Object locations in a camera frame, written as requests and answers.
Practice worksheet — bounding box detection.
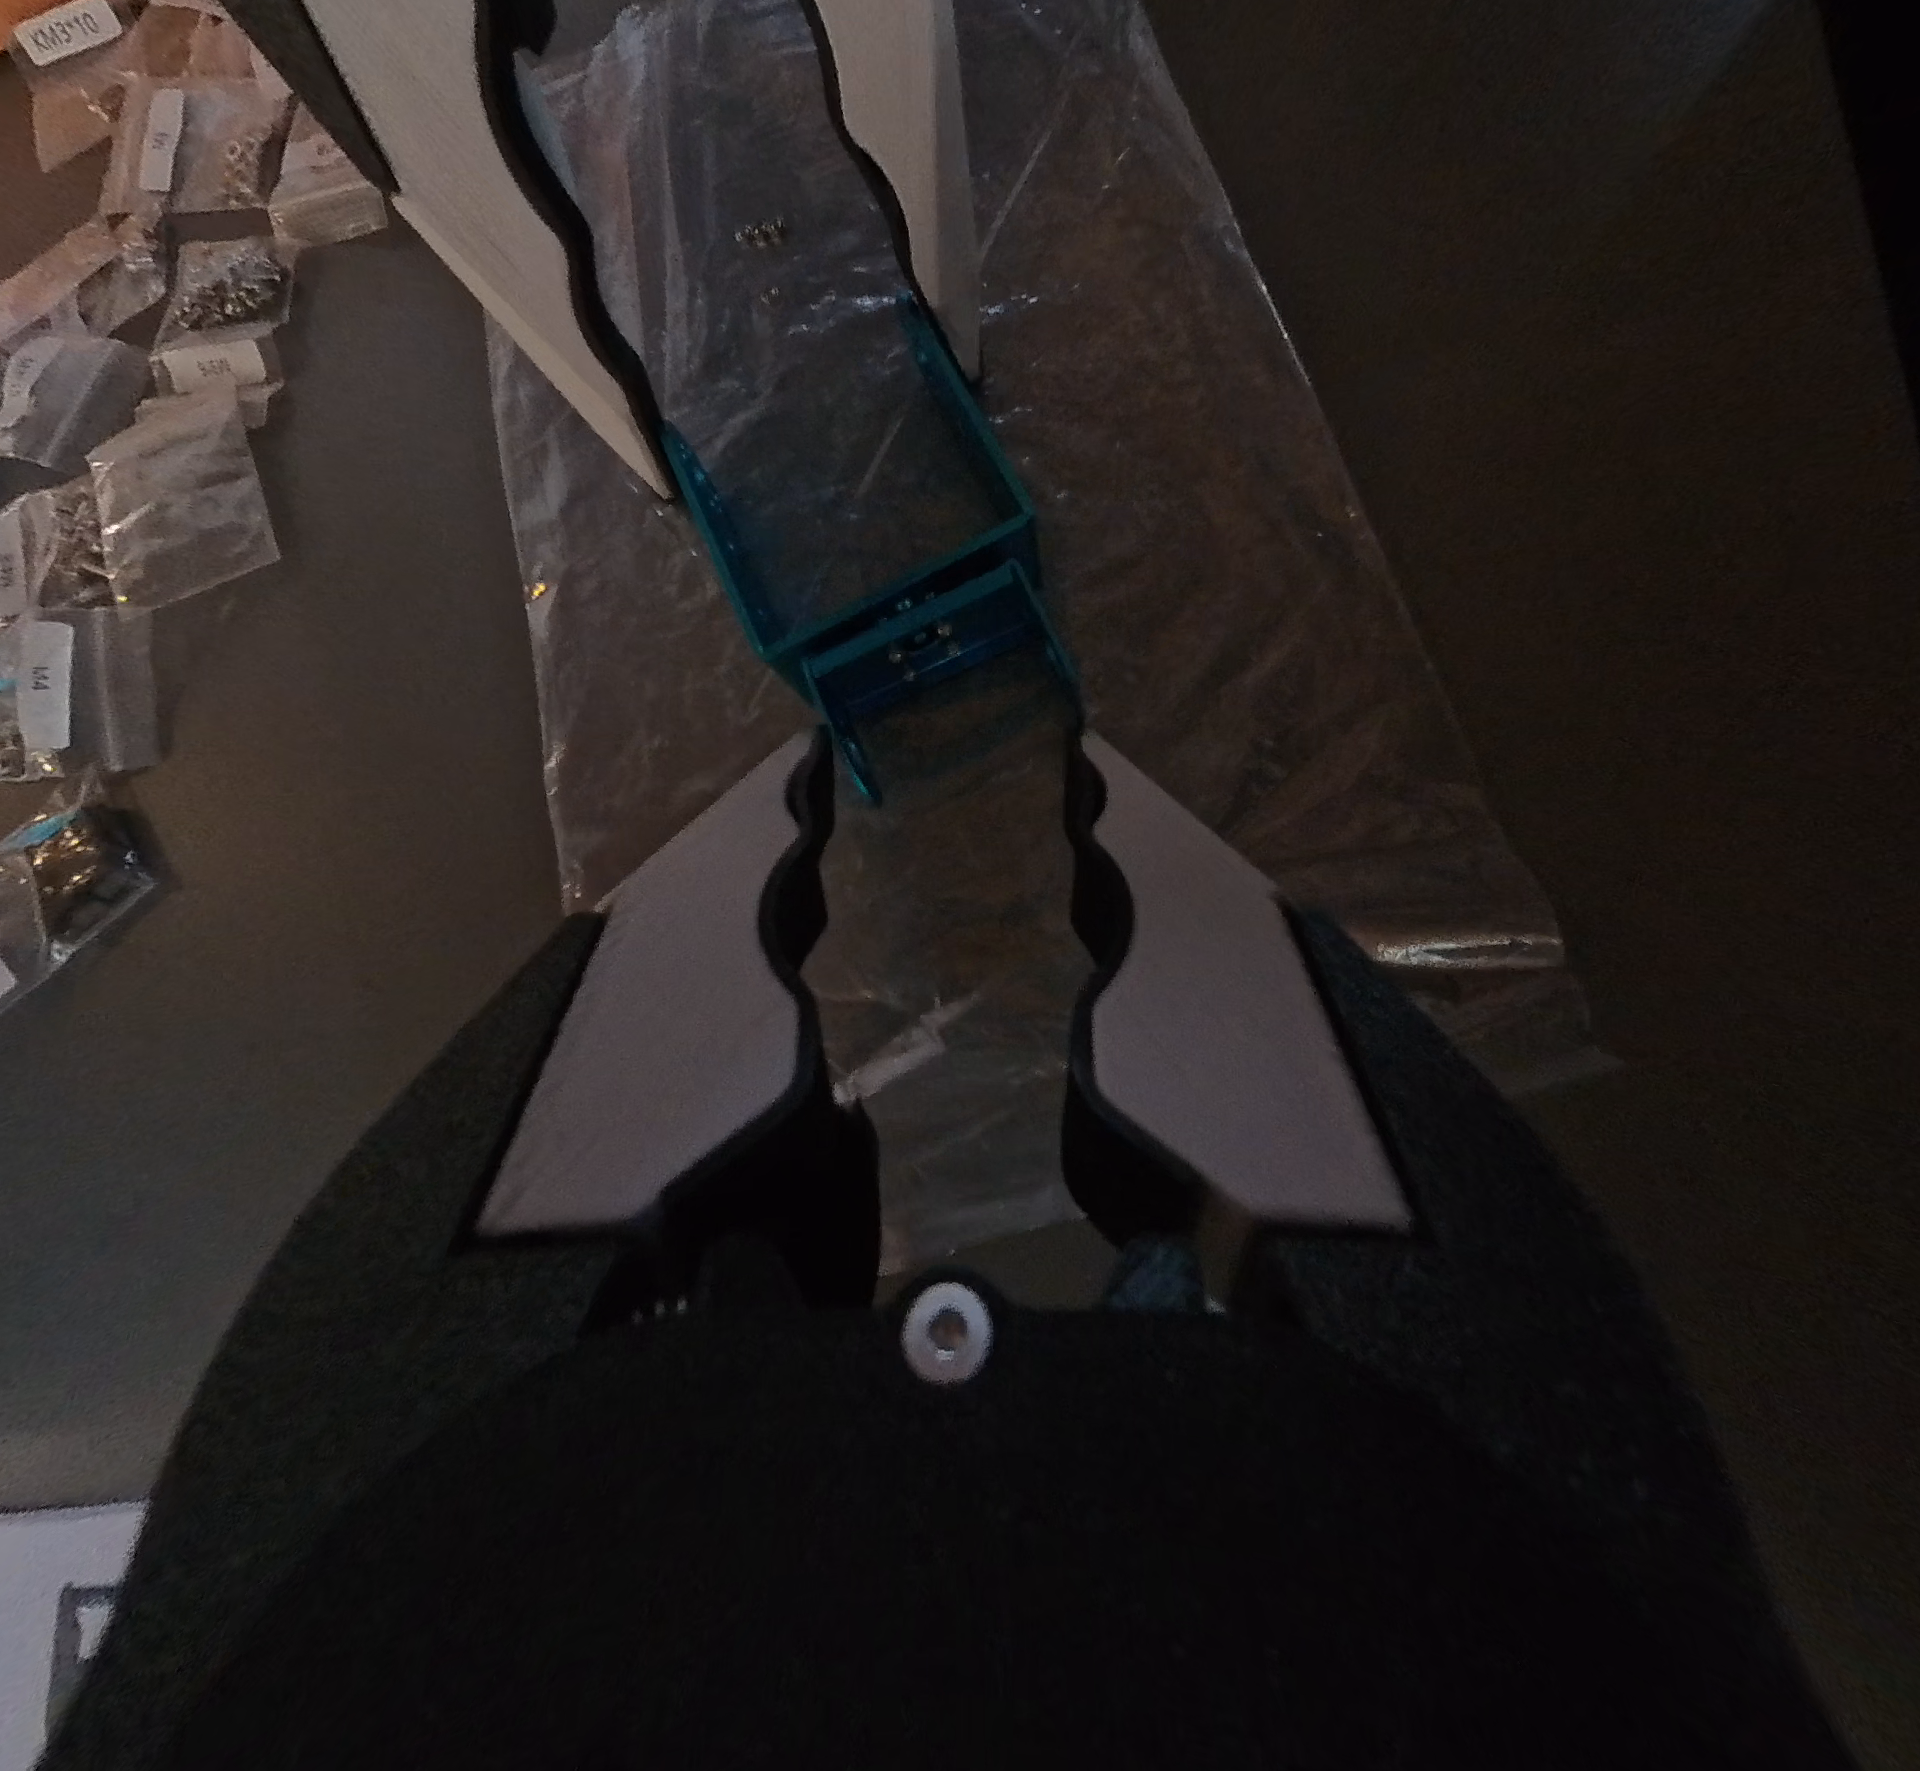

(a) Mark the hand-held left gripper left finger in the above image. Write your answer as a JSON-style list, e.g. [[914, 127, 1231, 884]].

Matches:
[[468, 728, 880, 1308]]

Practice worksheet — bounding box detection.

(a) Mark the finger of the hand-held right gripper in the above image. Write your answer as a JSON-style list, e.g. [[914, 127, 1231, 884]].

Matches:
[[691, 0, 989, 387], [224, 0, 678, 506]]

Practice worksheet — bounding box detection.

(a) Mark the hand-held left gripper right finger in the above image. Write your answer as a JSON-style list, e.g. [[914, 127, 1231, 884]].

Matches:
[[1053, 734, 1416, 1300]]

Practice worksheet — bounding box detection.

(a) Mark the small blue U bracket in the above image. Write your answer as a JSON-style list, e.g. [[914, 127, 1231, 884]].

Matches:
[[802, 560, 1088, 808]]

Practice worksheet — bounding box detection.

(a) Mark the large blue U bracket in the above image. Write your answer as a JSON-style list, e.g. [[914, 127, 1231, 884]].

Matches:
[[664, 307, 1049, 694]]

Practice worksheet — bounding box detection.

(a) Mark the grey desk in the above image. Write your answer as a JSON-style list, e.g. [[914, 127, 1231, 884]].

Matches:
[[0, 0, 1920, 1758]]

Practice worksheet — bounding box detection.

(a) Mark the clear plastic bag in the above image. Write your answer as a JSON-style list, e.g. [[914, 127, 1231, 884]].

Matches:
[[485, 0, 1570, 1256]]

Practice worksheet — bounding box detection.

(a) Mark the pile of small screw bags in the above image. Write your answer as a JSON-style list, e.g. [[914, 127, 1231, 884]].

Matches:
[[0, 0, 399, 1000]]

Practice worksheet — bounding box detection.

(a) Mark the instruction booklet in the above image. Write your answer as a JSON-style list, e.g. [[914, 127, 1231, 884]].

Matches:
[[0, 1502, 151, 1771]]

